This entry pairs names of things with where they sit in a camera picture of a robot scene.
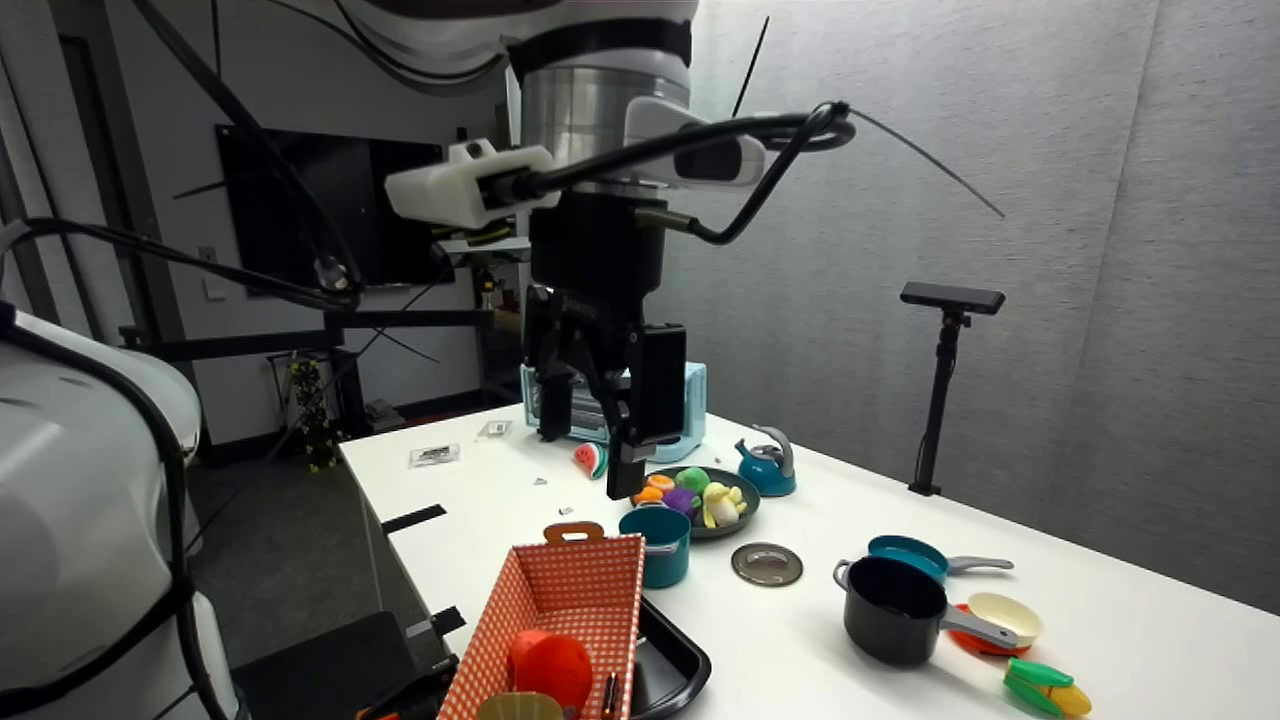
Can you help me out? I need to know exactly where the green yellow toy corn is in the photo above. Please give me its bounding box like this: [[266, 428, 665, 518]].
[[1003, 660, 1093, 720]]

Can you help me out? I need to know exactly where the teal toy pot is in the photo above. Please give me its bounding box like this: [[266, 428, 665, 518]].
[[622, 502, 692, 588]]

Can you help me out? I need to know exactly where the orange checkered basket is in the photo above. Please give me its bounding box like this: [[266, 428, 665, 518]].
[[437, 518, 645, 720]]

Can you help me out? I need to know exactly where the black baking tray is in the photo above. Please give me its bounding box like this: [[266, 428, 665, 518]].
[[633, 598, 711, 720]]

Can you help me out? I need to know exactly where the black camera on stand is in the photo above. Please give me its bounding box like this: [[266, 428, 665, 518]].
[[902, 281, 1003, 495]]

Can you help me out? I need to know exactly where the black toy pot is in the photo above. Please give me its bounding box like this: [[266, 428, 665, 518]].
[[832, 554, 947, 668]]

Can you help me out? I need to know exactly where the cream bowl on red saucer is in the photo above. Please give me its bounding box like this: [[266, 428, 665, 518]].
[[951, 591, 1043, 660]]

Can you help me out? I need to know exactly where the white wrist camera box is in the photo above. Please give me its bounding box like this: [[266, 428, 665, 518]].
[[385, 140, 553, 228]]

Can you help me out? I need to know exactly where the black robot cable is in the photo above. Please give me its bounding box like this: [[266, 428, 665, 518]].
[[0, 97, 1013, 720]]

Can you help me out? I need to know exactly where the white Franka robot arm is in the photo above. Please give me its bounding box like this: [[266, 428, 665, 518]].
[[0, 4, 716, 720]]

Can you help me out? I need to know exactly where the grey round pot lid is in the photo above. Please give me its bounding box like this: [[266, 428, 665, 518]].
[[734, 543, 806, 588]]

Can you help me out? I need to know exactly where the dark plate of toy food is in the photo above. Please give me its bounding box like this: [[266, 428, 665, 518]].
[[633, 462, 760, 543]]

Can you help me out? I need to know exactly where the red toy tomato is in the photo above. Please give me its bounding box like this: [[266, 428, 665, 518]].
[[510, 628, 596, 712]]

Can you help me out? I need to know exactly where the teal toy frying pan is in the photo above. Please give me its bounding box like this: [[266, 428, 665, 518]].
[[869, 536, 1016, 581]]

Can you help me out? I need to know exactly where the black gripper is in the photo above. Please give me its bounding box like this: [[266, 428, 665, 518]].
[[530, 191, 690, 501]]

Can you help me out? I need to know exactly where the light blue toy toaster oven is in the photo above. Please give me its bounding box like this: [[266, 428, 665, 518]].
[[521, 359, 710, 456]]

